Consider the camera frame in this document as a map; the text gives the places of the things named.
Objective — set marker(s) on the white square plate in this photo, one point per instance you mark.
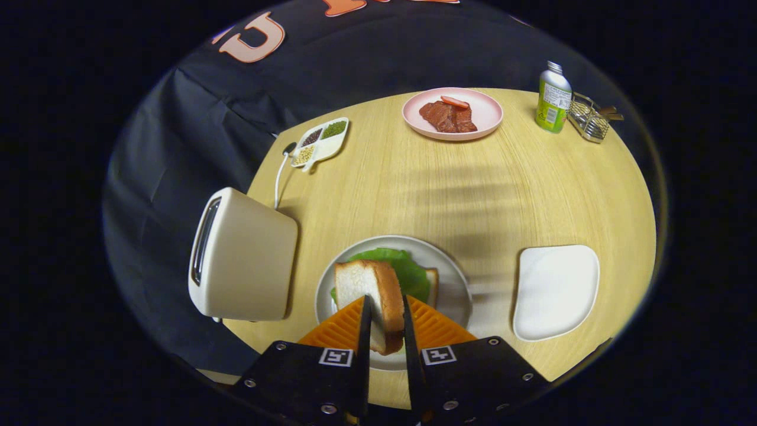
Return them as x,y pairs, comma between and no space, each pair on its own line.
556,293

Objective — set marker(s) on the green lettuce leaf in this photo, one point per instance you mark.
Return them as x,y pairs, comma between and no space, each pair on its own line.
408,275

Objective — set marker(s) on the brown wooden utensil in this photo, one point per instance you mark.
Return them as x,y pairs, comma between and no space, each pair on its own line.
612,112

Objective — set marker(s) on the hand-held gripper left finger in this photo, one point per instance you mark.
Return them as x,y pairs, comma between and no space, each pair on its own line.
364,337

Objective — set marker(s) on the green label metal bottle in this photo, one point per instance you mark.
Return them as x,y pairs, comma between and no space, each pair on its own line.
553,100

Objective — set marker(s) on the pink plate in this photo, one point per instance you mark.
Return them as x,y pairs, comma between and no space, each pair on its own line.
488,109

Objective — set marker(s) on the white divided dish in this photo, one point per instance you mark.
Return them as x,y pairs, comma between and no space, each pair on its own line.
328,148

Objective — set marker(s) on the pile of yellow beans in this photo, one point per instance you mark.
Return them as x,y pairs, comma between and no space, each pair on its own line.
304,155

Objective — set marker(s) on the thin flat bread slice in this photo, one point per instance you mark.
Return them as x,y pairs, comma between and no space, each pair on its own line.
433,284

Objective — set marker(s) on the white toaster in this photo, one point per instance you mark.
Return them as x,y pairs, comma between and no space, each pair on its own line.
254,260

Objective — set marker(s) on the pile of dark beans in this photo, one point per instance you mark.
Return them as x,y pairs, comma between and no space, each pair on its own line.
311,137

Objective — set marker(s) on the round white plate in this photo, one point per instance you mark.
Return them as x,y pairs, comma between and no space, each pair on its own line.
452,290

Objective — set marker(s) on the red sausage slice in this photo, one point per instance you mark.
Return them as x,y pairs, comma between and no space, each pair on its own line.
454,102

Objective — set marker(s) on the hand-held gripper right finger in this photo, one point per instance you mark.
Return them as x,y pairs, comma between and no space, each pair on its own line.
412,343

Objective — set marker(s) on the brown meat slices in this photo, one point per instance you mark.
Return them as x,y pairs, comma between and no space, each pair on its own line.
443,115

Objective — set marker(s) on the thick white bread slice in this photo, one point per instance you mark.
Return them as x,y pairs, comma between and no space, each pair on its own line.
361,284

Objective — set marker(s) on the pile of green beans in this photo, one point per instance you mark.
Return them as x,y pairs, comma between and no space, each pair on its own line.
334,129

